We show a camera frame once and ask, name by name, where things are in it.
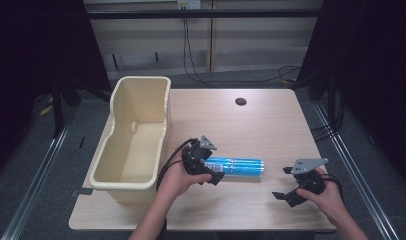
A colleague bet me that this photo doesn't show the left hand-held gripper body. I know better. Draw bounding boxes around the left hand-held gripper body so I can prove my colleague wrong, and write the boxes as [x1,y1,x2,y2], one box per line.
[181,134,219,176]

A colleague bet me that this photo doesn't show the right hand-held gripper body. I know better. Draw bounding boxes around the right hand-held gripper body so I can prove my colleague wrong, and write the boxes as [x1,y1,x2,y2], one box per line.
[289,157,329,196]

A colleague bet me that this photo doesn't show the blue cylindrical packet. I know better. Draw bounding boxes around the blue cylindrical packet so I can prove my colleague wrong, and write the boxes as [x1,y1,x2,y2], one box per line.
[203,156,266,179]

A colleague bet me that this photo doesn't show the person's right hand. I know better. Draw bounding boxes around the person's right hand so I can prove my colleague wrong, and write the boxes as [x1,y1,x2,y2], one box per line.
[295,166,351,220]

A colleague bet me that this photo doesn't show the person's left hand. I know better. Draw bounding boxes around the person's left hand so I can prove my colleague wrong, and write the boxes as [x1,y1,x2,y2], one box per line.
[156,149,214,202]

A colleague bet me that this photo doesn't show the cream plastic bin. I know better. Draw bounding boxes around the cream plastic bin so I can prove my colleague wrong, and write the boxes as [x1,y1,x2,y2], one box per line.
[88,75,173,205]

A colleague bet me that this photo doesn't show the black horizontal bar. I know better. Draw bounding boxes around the black horizontal bar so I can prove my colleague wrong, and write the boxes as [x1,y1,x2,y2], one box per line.
[86,9,325,20]

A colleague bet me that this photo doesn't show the black metal stand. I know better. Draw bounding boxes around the black metal stand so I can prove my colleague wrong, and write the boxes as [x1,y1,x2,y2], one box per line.
[50,74,113,139]

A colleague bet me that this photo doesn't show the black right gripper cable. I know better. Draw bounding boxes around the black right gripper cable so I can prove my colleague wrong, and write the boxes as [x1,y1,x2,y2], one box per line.
[318,172,345,202]

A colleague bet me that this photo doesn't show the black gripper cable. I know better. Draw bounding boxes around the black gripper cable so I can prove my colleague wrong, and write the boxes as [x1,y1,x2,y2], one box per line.
[318,172,345,202]
[155,137,198,192]

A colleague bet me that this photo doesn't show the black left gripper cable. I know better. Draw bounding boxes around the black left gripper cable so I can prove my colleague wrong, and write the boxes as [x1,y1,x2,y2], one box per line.
[155,137,198,192]

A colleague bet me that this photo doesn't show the aluminium floor rail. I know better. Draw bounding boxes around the aluminium floor rail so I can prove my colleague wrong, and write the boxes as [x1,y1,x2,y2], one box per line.
[0,114,75,240]
[314,103,401,240]

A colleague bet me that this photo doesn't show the black floor cables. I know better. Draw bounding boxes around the black floor cables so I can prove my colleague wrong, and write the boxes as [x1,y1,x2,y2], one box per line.
[309,96,345,144]

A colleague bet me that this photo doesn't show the black wall cables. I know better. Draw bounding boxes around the black wall cables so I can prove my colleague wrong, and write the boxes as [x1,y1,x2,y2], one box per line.
[182,17,302,89]

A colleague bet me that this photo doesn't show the white wall socket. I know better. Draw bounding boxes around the white wall socket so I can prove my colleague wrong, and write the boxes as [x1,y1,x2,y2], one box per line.
[177,0,202,11]

